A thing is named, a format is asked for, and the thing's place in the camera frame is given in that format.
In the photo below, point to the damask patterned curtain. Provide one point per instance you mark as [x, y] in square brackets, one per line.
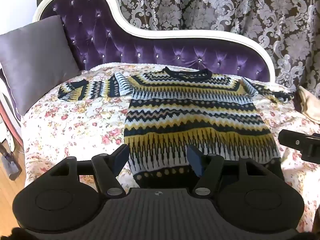
[287, 29]

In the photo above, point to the grey satin cushion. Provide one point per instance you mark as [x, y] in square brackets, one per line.
[35, 59]

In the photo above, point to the yellow navy patterned knit sweater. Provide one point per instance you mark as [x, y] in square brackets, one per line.
[170, 111]

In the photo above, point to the purple tufted chaise backrest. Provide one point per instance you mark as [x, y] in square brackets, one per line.
[173, 34]

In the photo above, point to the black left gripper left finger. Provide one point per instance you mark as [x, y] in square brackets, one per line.
[107, 167]

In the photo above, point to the dark purple cloth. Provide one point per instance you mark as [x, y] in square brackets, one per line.
[297, 101]

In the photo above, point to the beige cloth bag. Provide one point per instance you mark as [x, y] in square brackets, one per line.
[310, 105]

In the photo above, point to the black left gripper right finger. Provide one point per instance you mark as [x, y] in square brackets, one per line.
[207, 168]

